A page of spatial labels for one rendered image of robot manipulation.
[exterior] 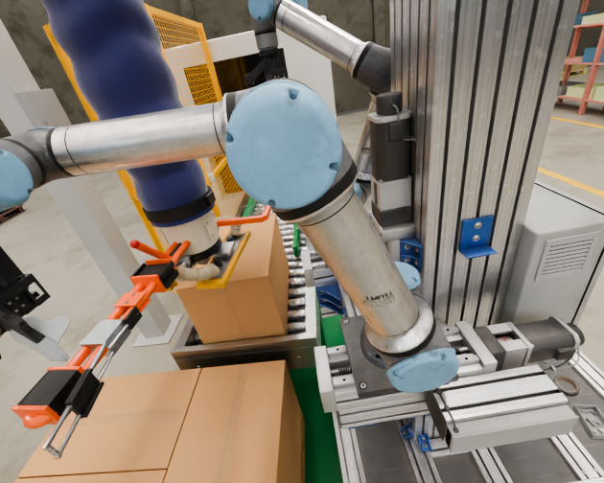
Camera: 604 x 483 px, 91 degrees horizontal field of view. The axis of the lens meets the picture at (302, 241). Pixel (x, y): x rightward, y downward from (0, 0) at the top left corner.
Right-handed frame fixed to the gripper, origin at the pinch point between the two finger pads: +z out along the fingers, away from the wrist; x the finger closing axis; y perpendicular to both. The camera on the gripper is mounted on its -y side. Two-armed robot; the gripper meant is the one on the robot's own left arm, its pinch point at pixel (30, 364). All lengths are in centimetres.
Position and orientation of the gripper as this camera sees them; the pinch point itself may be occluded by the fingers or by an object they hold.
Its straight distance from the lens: 71.1
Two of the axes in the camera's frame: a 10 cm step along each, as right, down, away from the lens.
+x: -9.8, 0.7, 2.0
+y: 1.3, -5.4, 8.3
